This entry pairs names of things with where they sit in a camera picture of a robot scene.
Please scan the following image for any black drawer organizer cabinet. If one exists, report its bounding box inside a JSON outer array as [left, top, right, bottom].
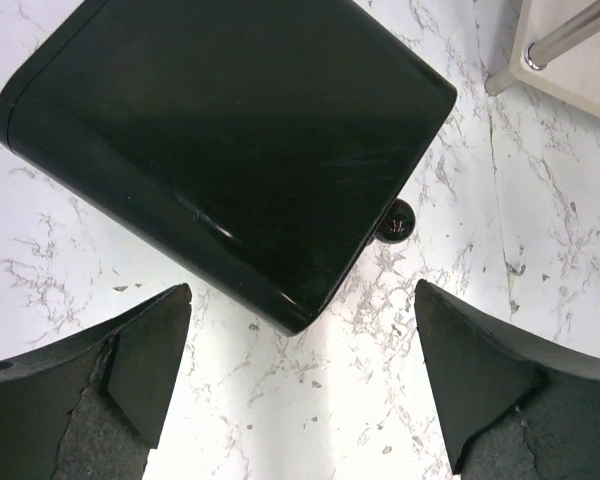
[[0, 1, 457, 336]]

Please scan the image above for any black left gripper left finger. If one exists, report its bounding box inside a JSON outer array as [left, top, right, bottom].
[[0, 284, 191, 479]]

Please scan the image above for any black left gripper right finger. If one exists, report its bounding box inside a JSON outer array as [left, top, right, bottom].
[[415, 280, 600, 479]]

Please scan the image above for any black round drawer knob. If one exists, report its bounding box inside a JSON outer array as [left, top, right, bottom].
[[374, 199, 416, 244]]

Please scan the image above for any beige two-tier shelf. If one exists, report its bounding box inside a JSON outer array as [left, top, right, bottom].
[[484, 0, 600, 119]]

